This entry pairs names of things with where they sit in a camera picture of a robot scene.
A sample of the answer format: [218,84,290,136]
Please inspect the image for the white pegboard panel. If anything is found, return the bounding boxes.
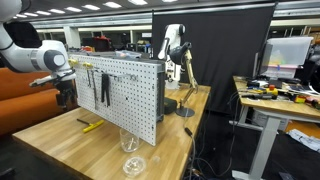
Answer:
[71,55,165,145]

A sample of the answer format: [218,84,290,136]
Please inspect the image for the yellow T-handle hex key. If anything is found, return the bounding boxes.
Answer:
[77,119,104,133]

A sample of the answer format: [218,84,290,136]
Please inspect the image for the black cable on table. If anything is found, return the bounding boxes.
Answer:
[183,126,198,180]

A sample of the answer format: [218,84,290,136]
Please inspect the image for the orange sofa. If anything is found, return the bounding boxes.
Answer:
[0,68,77,135]

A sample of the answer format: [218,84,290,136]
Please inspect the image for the yellow T-handle key on pegboard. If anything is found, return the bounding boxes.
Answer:
[68,59,79,67]

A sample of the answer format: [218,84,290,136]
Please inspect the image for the clear plastic storage bin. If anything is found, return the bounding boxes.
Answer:
[259,36,313,78]

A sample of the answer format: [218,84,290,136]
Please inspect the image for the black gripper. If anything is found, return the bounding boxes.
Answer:
[56,80,76,111]

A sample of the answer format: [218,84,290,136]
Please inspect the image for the silver wrench on pegboard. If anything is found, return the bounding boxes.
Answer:
[91,70,98,110]

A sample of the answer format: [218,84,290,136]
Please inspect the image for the black pliers on pegboard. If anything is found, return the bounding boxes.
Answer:
[101,74,110,105]

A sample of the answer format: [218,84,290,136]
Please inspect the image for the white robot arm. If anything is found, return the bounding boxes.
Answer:
[0,0,76,109]

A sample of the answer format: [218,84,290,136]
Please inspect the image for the dark case behind pegboard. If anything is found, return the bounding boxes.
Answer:
[164,98,177,115]

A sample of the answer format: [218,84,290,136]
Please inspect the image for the red emergency stop button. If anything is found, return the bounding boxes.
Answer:
[266,85,278,95]

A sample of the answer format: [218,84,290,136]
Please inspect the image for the wooden side desk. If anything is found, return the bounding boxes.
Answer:
[231,75,320,180]

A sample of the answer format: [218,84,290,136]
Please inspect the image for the clear glass cup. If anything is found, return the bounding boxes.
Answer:
[119,129,139,152]

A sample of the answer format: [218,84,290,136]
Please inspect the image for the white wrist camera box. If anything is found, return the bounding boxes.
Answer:
[29,75,63,87]

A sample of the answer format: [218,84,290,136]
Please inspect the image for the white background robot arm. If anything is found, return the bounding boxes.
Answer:
[158,24,185,89]

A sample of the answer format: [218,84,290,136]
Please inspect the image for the clear glass dish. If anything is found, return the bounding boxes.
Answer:
[123,156,146,177]

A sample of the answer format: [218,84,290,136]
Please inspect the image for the black backdrop curtain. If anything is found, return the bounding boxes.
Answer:
[152,3,275,113]

